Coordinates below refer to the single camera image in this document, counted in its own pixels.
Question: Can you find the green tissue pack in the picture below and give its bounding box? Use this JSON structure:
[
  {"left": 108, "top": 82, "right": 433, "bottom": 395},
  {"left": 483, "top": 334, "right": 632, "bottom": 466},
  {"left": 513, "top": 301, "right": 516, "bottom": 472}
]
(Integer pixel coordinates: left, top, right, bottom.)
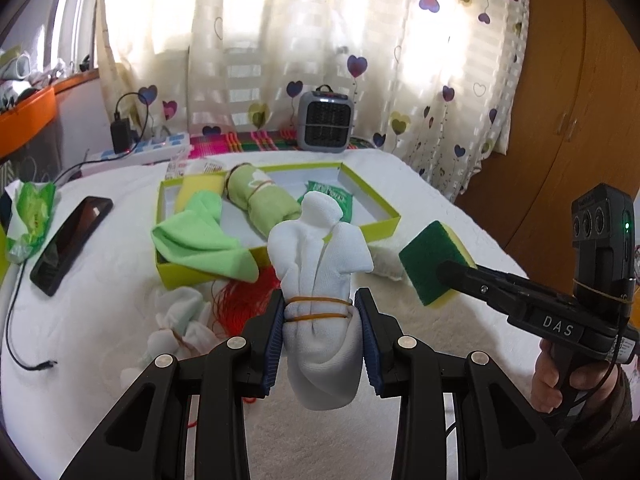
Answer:
[{"left": 4, "top": 180, "right": 58, "bottom": 263}]

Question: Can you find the green foil packet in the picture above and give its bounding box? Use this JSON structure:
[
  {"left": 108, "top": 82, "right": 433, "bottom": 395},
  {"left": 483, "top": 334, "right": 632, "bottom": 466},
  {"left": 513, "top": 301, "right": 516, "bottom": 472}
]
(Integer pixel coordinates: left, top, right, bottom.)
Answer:
[{"left": 297, "top": 180, "right": 356, "bottom": 221}]

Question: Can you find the red knot tassel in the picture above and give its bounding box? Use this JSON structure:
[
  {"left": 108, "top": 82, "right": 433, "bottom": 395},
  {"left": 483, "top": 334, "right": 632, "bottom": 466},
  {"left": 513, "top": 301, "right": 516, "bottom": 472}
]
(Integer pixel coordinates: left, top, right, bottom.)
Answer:
[{"left": 187, "top": 265, "right": 281, "bottom": 431}]

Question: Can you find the person's right forearm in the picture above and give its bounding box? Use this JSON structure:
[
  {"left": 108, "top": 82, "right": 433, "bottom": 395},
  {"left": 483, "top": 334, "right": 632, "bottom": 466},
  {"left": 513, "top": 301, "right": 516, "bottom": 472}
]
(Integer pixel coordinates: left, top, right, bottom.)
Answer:
[{"left": 550, "top": 360, "right": 640, "bottom": 466}]

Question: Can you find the wooden wardrobe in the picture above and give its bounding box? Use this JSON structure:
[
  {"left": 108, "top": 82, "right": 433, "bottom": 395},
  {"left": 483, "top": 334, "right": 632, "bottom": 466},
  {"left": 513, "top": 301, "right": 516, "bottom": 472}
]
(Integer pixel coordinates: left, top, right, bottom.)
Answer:
[{"left": 455, "top": 0, "right": 640, "bottom": 281}]

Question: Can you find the white green cup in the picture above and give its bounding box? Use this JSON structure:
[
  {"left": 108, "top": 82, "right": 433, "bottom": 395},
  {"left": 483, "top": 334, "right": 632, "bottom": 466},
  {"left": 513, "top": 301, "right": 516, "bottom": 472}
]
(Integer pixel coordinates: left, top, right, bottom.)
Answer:
[{"left": 0, "top": 50, "right": 31, "bottom": 81}]

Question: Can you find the white blue power strip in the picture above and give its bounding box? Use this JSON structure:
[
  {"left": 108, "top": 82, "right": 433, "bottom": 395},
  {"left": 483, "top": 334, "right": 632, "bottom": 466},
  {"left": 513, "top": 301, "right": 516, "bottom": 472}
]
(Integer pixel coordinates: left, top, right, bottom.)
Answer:
[{"left": 82, "top": 132, "right": 193, "bottom": 171}]

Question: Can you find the small white cloth bundle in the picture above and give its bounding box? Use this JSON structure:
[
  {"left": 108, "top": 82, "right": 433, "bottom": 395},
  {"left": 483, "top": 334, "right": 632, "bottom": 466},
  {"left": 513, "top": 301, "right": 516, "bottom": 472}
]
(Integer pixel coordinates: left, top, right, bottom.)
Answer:
[{"left": 120, "top": 285, "right": 223, "bottom": 386}]

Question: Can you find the yellow-green cardboard box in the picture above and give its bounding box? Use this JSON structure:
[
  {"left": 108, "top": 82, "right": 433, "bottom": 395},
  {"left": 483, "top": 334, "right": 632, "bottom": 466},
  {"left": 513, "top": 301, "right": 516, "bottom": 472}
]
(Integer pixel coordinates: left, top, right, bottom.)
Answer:
[{"left": 152, "top": 161, "right": 402, "bottom": 291}]

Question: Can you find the green microfiber cloth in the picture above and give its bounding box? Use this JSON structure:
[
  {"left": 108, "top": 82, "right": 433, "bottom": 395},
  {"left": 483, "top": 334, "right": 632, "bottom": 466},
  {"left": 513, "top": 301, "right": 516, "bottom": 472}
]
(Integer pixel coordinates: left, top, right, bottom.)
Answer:
[{"left": 150, "top": 190, "right": 261, "bottom": 282}]

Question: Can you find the yellow sponge with green pad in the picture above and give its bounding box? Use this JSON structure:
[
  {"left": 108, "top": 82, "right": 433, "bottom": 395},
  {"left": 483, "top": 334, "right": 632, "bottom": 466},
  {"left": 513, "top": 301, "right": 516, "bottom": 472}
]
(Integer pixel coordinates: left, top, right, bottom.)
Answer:
[
  {"left": 175, "top": 175, "right": 231, "bottom": 211},
  {"left": 398, "top": 220, "right": 477, "bottom": 307}
]

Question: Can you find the black charging cable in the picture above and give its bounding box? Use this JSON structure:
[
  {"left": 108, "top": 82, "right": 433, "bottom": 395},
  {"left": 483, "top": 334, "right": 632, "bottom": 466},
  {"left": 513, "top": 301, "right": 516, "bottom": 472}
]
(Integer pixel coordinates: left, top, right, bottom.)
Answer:
[{"left": 4, "top": 160, "right": 126, "bottom": 372}]

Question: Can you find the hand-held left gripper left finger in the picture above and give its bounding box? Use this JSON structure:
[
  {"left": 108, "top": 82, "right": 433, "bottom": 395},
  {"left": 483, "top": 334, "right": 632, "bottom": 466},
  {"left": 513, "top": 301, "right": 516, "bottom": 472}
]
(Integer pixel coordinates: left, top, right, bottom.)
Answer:
[{"left": 60, "top": 287, "right": 286, "bottom": 480}]

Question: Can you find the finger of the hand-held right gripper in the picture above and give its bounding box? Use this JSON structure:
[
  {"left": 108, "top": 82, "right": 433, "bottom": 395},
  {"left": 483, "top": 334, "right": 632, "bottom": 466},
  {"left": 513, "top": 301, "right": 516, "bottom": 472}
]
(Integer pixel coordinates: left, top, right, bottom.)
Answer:
[
  {"left": 436, "top": 260, "right": 531, "bottom": 316},
  {"left": 477, "top": 266, "right": 576, "bottom": 306}
]

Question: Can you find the black smartphone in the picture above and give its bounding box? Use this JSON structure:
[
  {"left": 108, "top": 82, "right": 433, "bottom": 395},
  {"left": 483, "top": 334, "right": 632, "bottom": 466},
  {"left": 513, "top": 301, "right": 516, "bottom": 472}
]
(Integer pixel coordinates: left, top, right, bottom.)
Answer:
[{"left": 30, "top": 196, "right": 114, "bottom": 297}]

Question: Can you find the black charger adapter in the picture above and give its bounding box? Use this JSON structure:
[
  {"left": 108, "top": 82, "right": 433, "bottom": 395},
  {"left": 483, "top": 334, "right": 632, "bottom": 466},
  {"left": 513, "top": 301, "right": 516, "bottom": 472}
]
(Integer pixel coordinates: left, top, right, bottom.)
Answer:
[{"left": 110, "top": 92, "right": 156, "bottom": 153}]

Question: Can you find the orange tray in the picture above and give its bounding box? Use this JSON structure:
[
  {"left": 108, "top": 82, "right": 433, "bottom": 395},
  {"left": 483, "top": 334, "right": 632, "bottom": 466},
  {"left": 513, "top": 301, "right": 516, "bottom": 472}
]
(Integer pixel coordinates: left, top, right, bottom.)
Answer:
[{"left": 0, "top": 85, "right": 56, "bottom": 158}]

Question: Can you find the green towel bundle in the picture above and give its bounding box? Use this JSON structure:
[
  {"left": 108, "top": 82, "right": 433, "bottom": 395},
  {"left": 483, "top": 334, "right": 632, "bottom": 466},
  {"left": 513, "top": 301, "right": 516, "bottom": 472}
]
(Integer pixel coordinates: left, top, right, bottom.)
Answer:
[{"left": 222, "top": 164, "right": 303, "bottom": 238}]

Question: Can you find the pink plaid cloth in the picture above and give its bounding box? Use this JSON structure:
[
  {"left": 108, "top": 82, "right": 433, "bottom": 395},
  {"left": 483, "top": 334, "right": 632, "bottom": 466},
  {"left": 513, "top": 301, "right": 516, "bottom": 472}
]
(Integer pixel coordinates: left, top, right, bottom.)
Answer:
[{"left": 187, "top": 130, "right": 373, "bottom": 161}]

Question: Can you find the white towel bundle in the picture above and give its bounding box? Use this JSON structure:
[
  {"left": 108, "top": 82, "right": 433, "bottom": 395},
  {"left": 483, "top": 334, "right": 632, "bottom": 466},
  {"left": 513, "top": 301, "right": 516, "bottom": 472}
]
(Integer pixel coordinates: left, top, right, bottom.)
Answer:
[{"left": 267, "top": 191, "right": 376, "bottom": 413}]

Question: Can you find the heart print curtain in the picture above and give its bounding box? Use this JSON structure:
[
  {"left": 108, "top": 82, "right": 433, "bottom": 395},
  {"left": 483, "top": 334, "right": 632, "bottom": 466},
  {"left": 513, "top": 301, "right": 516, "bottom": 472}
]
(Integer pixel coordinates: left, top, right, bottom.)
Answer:
[{"left": 95, "top": 0, "right": 531, "bottom": 201}]

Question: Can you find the grey mini heater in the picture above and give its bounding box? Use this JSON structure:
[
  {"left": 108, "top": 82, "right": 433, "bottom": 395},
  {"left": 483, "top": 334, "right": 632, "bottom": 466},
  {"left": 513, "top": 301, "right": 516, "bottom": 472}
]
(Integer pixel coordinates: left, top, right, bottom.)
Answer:
[{"left": 298, "top": 85, "right": 355, "bottom": 153}]

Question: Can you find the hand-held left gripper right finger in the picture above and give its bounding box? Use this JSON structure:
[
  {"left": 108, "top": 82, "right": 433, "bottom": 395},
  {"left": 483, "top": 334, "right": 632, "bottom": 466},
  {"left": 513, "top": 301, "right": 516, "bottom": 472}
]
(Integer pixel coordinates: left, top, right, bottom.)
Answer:
[{"left": 354, "top": 287, "right": 583, "bottom": 480}]

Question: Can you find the person's right hand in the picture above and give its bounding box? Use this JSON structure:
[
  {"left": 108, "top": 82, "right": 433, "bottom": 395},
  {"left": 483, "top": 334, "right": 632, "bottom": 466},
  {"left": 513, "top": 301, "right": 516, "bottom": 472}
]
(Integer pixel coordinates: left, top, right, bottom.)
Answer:
[{"left": 531, "top": 337, "right": 623, "bottom": 413}]

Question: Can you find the clear plastic packet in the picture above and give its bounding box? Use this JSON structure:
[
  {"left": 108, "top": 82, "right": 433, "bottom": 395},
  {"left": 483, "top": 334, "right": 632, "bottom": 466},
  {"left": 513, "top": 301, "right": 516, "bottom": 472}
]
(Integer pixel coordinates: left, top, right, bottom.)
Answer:
[{"left": 165, "top": 157, "right": 226, "bottom": 181}]

